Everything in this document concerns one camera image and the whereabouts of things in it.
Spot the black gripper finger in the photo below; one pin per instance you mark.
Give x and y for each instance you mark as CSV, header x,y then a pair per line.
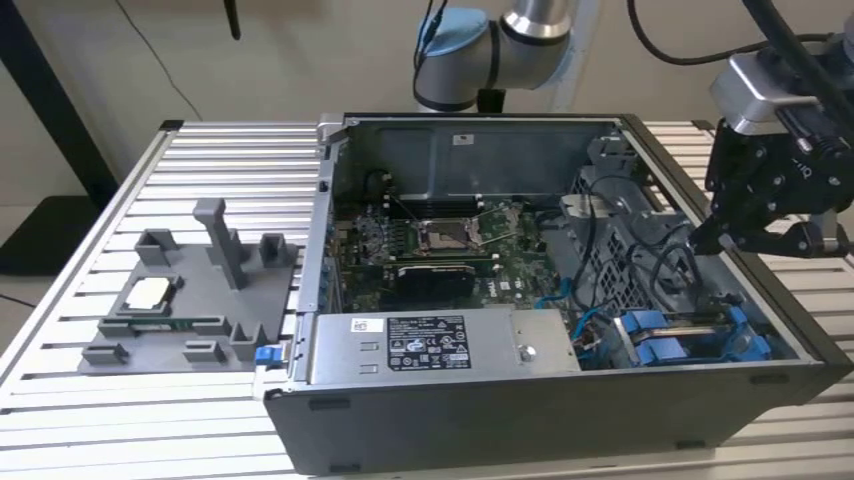
x,y
787,240
747,175

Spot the hard disk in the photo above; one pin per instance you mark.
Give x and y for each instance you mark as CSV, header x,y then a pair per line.
x,y
661,340

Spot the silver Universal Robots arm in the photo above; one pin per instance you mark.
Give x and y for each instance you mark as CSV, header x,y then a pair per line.
x,y
460,75

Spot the grey metal disk bay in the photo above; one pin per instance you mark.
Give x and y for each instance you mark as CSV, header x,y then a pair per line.
x,y
600,250

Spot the black RAM slot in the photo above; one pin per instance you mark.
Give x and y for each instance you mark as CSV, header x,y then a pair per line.
x,y
434,201

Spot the black table corner cap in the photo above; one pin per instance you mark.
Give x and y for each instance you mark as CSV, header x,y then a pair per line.
x,y
172,125
702,125

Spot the green motherboard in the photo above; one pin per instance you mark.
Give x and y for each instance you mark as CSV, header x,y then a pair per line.
x,y
514,280

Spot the CPU socket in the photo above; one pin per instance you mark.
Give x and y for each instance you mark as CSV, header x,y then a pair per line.
x,y
446,235

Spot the thin metal locking lever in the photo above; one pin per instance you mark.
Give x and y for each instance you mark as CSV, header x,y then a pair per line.
x,y
406,208

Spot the black graphics card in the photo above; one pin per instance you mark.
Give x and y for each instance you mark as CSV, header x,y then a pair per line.
x,y
430,285

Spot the black open PC case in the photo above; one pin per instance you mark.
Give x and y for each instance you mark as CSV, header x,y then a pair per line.
x,y
507,430

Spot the silver power supply unit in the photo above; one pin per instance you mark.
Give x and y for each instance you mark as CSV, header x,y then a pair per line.
x,y
347,350

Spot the blue case latch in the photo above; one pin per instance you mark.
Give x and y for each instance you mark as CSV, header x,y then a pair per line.
x,y
267,356

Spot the black hanging rod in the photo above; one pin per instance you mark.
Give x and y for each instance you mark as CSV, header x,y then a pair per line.
x,y
234,20

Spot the grey parts rack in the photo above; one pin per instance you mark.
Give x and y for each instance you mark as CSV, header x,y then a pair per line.
x,y
200,290

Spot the green RAM stick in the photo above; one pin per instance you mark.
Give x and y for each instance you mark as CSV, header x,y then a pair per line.
x,y
167,325

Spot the silver CPU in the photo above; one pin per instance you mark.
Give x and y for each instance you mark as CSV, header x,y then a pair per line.
x,y
149,294

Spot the black desk leg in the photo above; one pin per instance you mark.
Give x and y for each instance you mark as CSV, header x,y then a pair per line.
x,y
47,100

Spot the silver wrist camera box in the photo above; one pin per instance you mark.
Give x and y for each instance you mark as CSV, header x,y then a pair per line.
x,y
754,95

